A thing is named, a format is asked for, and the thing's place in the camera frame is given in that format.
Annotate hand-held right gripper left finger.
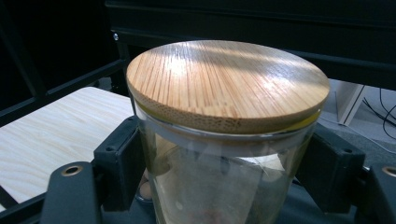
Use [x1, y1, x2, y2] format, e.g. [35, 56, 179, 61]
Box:
[92, 116, 148, 213]

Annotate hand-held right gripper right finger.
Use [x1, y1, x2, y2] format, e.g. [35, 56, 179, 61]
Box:
[294, 123, 367, 215]

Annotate tall glass jar wooden lid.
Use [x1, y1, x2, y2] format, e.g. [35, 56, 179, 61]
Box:
[125, 39, 332, 224]

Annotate black metal shelf rack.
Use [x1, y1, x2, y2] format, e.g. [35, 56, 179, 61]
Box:
[0, 0, 396, 222]

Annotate white furniture leg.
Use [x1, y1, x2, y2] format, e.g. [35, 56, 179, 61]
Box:
[329, 78, 367, 126]

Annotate black power cables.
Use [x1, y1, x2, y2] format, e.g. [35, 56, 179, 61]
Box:
[361, 87, 396, 142]

